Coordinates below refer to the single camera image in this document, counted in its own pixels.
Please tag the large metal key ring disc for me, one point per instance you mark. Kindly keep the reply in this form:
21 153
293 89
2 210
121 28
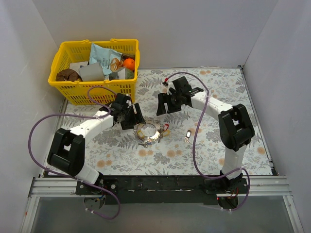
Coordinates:
147 140

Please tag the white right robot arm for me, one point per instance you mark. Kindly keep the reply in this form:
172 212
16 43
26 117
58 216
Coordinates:
235 127

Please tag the white carton in basket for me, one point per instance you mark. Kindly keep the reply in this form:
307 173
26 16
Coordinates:
78 65

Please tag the floral patterned table mat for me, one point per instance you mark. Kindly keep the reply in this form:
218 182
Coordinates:
119 152

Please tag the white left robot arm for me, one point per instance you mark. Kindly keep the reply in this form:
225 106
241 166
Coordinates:
67 152

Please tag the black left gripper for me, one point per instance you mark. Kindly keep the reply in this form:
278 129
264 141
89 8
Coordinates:
129 116

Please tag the yellow plastic shopping basket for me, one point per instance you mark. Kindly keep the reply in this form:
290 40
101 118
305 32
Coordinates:
102 91

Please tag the grey cardboard box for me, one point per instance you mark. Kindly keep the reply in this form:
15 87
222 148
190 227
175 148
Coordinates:
91 73

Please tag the green avocado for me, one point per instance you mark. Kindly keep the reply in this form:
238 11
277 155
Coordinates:
129 74

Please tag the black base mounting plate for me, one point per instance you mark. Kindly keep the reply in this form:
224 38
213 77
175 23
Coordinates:
164 189

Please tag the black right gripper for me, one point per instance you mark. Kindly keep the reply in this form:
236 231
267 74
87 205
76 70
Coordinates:
169 102

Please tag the light blue chips bag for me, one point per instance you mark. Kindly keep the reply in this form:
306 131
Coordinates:
109 59

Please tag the orange fruit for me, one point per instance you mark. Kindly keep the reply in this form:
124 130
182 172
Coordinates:
129 63

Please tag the yellow key tag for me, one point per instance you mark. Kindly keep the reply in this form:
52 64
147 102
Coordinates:
165 133

